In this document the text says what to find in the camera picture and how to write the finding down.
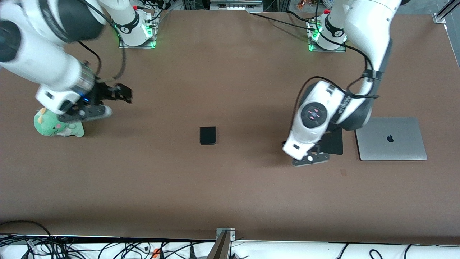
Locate black square phone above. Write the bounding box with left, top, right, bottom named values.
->
left=200, top=126, right=217, bottom=145

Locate black mouse pad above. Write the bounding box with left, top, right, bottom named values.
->
left=316, top=127, right=344, bottom=155

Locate green dinosaur plush toy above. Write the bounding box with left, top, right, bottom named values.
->
left=33, top=107, right=85, bottom=138

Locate silver laptop with apple logo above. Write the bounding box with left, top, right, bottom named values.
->
left=353, top=116, right=428, bottom=161

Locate black cable along right arm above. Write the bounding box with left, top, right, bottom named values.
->
left=75, top=0, right=126, bottom=81

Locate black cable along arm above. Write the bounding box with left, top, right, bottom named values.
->
left=75, top=0, right=126, bottom=81
left=293, top=22, right=381, bottom=124

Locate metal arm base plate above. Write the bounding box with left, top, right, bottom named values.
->
left=307, top=20, right=347, bottom=53
left=119, top=10, right=158, bottom=49

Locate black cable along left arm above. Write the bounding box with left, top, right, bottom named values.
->
left=293, top=22, right=381, bottom=124

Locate black cable across table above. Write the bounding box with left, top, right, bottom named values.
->
left=248, top=12, right=313, bottom=29

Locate aluminium post with bracket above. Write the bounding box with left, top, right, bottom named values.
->
left=208, top=228, right=236, bottom=259

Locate black looped cable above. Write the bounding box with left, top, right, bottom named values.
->
left=0, top=220, right=54, bottom=240

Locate aluminium frame profile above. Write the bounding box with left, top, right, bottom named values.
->
left=433, top=0, right=460, bottom=24

